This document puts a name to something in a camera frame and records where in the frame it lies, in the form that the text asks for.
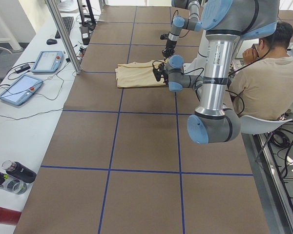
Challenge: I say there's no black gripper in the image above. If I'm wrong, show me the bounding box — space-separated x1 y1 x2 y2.
152 63 168 85
160 34 177 62

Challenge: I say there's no beige long-sleeve printed shirt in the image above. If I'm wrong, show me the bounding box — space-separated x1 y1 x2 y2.
115 60 165 88

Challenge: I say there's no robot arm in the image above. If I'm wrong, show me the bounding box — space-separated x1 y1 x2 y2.
160 0 204 59
153 0 279 144

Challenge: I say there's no brown table mat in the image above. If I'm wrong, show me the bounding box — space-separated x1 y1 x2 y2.
14 6 293 234

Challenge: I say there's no black keyboard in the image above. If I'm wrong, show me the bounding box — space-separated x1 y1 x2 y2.
62 16 74 35

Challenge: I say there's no white chair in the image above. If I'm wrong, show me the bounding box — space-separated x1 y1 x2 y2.
236 114 293 161

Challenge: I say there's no seated person in beige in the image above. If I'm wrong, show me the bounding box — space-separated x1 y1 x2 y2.
229 21 293 120

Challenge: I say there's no far blue teach pendant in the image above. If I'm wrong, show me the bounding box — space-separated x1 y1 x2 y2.
31 51 63 73

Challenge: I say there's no blue teach pendant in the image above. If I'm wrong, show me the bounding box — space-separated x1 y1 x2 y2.
0 74 43 106
31 51 63 73

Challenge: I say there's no black computer mouse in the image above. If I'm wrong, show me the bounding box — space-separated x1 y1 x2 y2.
46 39 58 45

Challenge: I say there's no near blue teach pendant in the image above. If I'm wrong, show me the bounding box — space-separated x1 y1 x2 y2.
0 74 43 106

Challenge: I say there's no black water bottle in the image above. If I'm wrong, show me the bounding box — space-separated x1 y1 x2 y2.
2 160 37 183

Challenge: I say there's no clear dark water bottle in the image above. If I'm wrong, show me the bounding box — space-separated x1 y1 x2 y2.
0 172 27 195

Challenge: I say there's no red bottle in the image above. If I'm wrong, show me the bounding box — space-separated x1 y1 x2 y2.
0 207 21 226

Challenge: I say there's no aluminium frame post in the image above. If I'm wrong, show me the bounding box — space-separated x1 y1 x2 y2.
45 0 81 75

